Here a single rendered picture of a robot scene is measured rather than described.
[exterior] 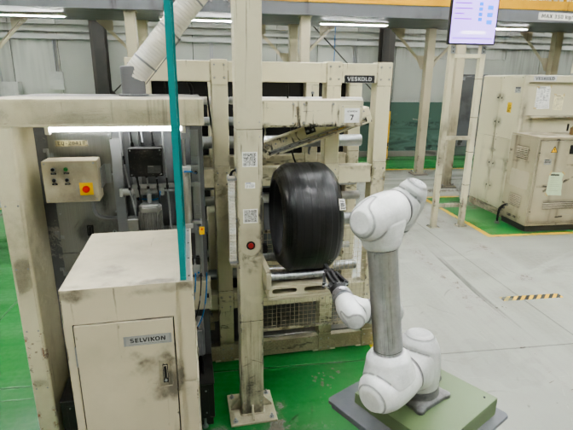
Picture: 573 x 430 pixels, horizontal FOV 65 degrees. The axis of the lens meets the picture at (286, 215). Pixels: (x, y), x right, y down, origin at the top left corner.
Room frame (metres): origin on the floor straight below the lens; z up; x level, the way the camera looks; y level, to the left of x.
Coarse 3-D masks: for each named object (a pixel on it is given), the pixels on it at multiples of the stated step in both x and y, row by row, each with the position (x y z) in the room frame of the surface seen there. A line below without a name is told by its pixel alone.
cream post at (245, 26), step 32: (256, 0) 2.22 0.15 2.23; (256, 32) 2.22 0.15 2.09; (256, 64) 2.22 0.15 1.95; (256, 96) 2.22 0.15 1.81; (256, 128) 2.22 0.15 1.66; (256, 192) 2.22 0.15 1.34; (256, 224) 2.22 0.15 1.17; (256, 256) 2.22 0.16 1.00; (256, 288) 2.22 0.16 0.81; (256, 320) 2.22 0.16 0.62; (256, 352) 2.22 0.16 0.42; (256, 384) 2.21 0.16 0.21
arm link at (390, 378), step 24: (384, 192) 1.42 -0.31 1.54; (360, 216) 1.33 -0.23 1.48; (384, 216) 1.32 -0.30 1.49; (408, 216) 1.41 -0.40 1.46; (384, 240) 1.33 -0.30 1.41; (384, 264) 1.35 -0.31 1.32; (384, 288) 1.34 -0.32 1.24; (384, 312) 1.34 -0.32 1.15; (384, 336) 1.34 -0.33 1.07; (384, 360) 1.32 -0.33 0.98; (408, 360) 1.34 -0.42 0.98; (360, 384) 1.33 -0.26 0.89; (384, 384) 1.28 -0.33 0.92; (408, 384) 1.31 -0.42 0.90; (384, 408) 1.26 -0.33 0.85
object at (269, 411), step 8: (264, 392) 2.39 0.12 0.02; (232, 400) 2.33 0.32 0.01; (272, 400) 2.33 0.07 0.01; (240, 408) 2.25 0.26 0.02; (264, 408) 2.26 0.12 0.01; (272, 408) 2.26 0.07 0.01; (232, 416) 2.19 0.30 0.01; (240, 416) 2.19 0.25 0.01; (248, 416) 2.19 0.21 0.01; (256, 416) 2.19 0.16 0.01; (264, 416) 2.19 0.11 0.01; (272, 416) 2.19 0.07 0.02; (232, 424) 2.13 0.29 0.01; (240, 424) 2.13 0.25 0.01; (248, 424) 2.14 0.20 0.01
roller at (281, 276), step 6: (294, 270) 2.21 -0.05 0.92; (300, 270) 2.21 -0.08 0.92; (306, 270) 2.21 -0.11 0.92; (312, 270) 2.21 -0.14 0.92; (318, 270) 2.22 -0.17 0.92; (276, 276) 2.16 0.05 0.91; (282, 276) 2.17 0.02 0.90; (288, 276) 2.17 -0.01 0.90; (294, 276) 2.18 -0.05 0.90; (300, 276) 2.19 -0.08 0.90; (306, 276) 2.20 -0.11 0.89; (312, 276) 2.20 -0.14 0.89; (318, 276) 2.21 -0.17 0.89
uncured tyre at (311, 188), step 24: (288, 168) 2.27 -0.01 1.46; (312, 168) 2.28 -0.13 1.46; (288, 192) 2.14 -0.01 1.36; (312, 192) 2.14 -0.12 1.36; (336, 192) 2.17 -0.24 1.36; (288, 216) 2.09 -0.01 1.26; (312, 216) 2.08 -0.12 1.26; (336, 216) 2.11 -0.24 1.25; (288, 240) 2.08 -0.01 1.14; (312, 240) 2.07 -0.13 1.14; (336, 240) 2.10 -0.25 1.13; (288, 264) 2.15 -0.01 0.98; (312, 264) 2.15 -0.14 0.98
